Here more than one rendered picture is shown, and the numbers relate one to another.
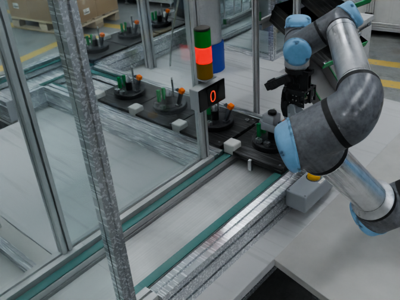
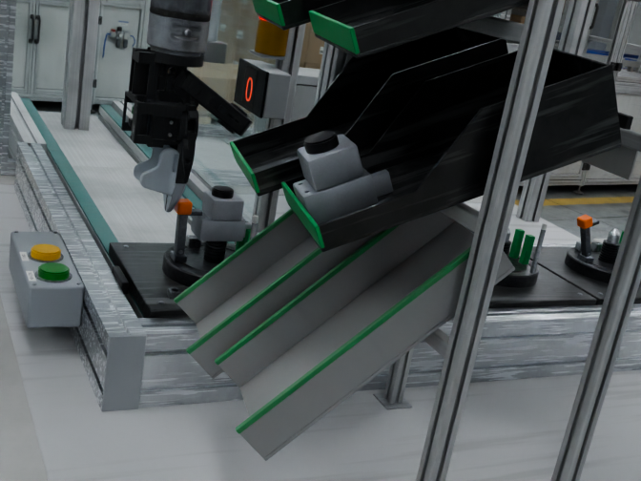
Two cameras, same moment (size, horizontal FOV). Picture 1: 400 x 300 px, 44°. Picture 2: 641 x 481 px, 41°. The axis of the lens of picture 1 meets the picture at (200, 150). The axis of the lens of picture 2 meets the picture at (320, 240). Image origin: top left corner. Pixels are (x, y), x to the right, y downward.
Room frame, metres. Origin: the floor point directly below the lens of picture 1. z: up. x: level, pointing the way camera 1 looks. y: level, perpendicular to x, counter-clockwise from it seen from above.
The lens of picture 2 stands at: (1.94, -1.29, 1.42)
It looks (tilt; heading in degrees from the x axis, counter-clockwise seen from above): 18 degrees down; 108
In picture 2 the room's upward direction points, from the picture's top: 10 degrees clockwise
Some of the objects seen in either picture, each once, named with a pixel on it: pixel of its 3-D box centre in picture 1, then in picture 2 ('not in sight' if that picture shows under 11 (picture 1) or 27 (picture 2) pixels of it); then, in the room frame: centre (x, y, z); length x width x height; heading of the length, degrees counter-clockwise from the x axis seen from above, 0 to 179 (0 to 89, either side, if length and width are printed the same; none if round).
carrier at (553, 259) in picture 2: not in sight; (609, 248); (1.97, 0.29, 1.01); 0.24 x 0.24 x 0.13; 46
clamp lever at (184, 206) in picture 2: not in sight; (187, 226); (1.42, -0.28, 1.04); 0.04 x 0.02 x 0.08; 46
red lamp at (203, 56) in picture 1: (203, 53); not in sight; (1.40, -0.03, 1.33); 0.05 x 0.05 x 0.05
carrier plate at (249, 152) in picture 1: (271, 145); (211, 278); (1.46, -0.25, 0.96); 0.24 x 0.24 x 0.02; 46
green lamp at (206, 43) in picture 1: (202, 37); not in sight; (1.40, -0.03, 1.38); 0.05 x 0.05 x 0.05
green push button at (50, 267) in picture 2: not in sight; (53, 274); (1.30, -0.40, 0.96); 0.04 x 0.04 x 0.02
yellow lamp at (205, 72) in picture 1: (204, 69); (272, 37); (1.40, -0.03, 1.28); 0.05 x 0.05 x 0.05
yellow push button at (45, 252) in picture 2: (313, 177); (45, 255); (1.25, -0.35, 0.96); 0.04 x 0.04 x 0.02
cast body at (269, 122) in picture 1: (269, 119); (226, 212); (1.46, -0.24, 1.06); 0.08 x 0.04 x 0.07; 46
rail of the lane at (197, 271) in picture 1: (262, 212); (66, 240); (1.15, -0.17, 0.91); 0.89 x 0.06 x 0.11; 136
